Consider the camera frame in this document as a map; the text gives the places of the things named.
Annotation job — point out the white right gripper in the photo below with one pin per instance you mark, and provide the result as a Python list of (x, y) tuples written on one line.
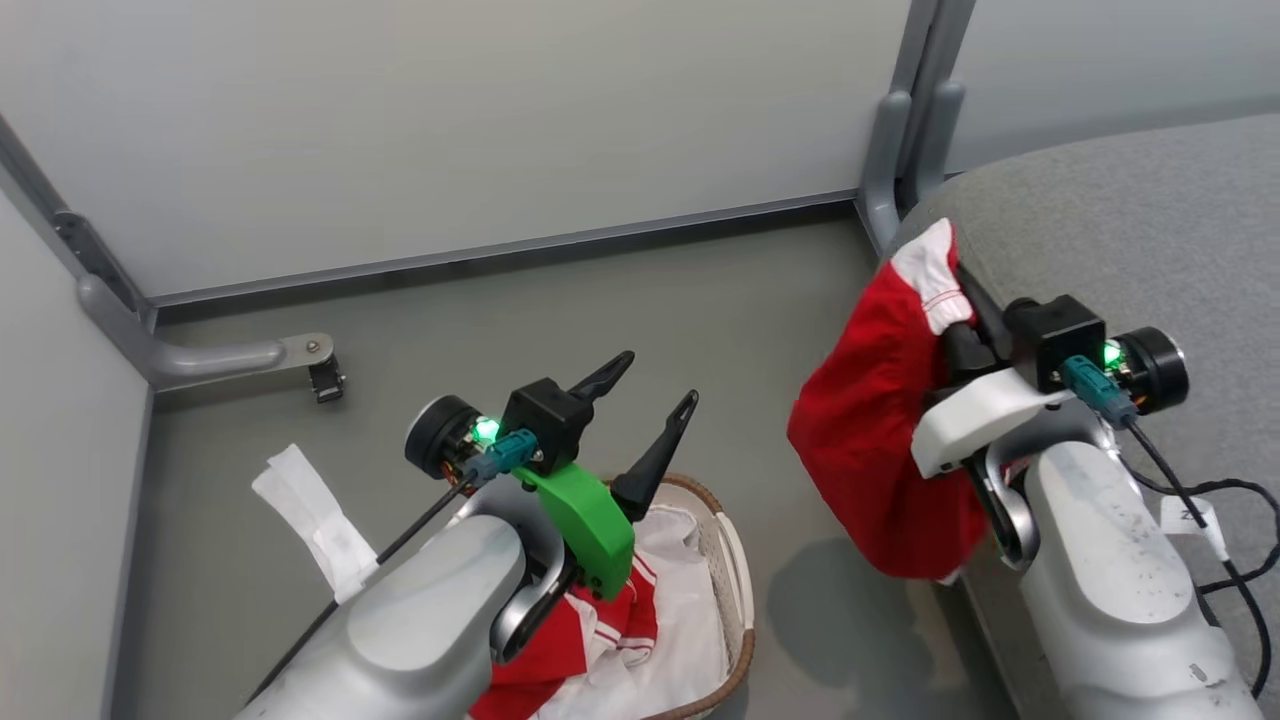
[(975, 420)]

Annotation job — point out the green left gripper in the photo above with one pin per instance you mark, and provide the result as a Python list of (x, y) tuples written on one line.
[(592, 530)]

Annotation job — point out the red shorts with white band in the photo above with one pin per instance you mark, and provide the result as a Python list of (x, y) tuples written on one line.
[(870, 420)]

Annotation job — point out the red jersey with striped trim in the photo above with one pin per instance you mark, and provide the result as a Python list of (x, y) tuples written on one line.
[(545, 655)]

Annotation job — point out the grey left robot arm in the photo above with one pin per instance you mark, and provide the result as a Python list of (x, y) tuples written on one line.
[(420, 630)]

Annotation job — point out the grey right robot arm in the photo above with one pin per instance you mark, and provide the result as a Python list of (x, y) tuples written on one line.
[(1110, 590)]

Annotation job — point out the white basket with brown rim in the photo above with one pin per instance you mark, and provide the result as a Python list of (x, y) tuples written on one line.
[(735, 590)]

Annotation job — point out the grey fabric sofa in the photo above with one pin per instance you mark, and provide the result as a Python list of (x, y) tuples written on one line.
[(1130, 230)]

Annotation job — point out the white garment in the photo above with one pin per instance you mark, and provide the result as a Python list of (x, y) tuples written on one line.
[(685, 610)]

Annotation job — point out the black caster wheel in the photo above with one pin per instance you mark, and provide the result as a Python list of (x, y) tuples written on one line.
[(327, 380)]

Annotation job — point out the white cloth strip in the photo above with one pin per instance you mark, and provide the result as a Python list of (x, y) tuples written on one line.
[(315, 520)]

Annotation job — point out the grey partition foot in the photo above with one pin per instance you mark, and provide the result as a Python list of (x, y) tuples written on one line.
[(210, 358)]

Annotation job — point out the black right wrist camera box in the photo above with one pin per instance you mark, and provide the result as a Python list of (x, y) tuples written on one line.
[(1055, 340)]

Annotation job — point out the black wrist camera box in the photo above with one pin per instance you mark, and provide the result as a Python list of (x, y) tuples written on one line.
[(545, 420), (1055, 340)]

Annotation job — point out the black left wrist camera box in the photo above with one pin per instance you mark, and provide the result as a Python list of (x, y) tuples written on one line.
[(545, 420)]

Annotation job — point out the grey partition base rail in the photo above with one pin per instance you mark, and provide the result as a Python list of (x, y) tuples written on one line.
[(500, 252)]

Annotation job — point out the grey double partition post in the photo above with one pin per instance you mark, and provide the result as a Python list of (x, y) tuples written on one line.
[(900, 140)]

